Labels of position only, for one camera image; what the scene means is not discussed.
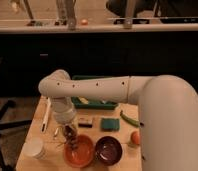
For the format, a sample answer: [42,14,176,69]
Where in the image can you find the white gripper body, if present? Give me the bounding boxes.
[51,97,76,125]

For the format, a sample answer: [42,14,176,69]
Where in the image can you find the dark red grapes bunch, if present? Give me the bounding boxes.
[63,125,78,150]

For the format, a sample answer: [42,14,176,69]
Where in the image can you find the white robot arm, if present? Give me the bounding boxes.
[38,70,198,171]

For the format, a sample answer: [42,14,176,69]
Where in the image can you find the red orange bowl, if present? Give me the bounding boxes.
[63,134,95,168]

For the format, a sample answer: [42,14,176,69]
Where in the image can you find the dark purple bowl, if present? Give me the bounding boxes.
[95,136,123,166]

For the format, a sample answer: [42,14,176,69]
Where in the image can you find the yellow corn cob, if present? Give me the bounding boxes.
[78,97,89,104]

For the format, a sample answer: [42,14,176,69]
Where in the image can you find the black wooden block brush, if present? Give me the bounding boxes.
[78,117,93,128]

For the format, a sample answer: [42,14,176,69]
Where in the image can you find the green plastic tray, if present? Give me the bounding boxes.
[71,75,118,110]

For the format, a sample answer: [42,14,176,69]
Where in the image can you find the teal green sponge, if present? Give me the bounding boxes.
[100,118,120,131]

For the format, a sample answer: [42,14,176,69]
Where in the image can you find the white round container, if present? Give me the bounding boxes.
[24,138,45,159]

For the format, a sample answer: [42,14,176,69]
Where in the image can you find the black office chair base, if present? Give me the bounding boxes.
[0,100,31,171]

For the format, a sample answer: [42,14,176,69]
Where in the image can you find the orange peach fruit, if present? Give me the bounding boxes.
[130,131,140,145]

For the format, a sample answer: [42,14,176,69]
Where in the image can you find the person in striped jacket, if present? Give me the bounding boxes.
[106,0,156,18]

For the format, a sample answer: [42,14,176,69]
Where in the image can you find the white handled brush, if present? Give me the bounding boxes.
[41,98,51,133]

